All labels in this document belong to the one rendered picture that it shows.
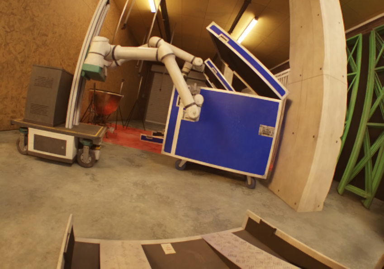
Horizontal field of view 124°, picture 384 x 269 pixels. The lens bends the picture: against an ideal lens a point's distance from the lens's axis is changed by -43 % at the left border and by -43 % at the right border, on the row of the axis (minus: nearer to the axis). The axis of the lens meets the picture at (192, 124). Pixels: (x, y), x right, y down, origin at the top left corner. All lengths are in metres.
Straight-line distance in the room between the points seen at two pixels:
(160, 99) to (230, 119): 7.73
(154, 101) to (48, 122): 8.01
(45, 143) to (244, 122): 1.85
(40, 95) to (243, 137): 1.95
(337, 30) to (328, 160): 1.28
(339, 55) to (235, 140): 1.36
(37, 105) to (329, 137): 2.54
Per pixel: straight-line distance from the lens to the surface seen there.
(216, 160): 1.82
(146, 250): 0.85
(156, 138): 3.38
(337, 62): 1.86
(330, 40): 1.90
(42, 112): 1.75
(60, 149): 1.65
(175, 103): 1.94
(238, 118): 1.78
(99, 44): 1.65
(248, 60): 1.91
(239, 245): 0.95
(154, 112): 9.34
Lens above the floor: 0.62
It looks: 2 degrees down
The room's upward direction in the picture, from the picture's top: 11 degrees clockwise
